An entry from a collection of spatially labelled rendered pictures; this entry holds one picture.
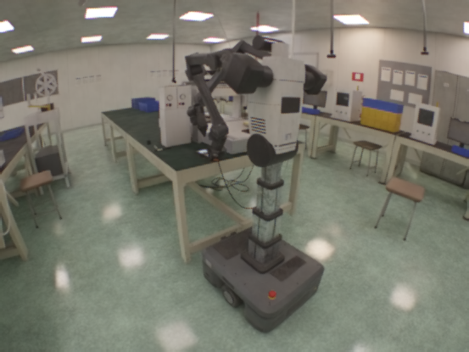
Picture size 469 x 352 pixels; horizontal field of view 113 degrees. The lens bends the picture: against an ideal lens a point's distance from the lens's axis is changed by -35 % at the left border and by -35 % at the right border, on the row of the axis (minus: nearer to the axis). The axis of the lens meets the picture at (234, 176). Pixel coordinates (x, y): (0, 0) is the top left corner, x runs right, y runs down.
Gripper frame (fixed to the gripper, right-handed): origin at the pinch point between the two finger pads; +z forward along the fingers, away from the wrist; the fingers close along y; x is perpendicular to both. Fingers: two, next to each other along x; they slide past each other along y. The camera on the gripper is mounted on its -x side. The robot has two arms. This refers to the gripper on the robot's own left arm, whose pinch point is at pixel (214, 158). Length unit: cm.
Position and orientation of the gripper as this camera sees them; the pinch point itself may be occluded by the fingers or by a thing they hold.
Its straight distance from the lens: 152.9
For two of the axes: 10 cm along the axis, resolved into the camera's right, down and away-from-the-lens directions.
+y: -8.0, 2.2, -5.6
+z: -3.2, 6.4, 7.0
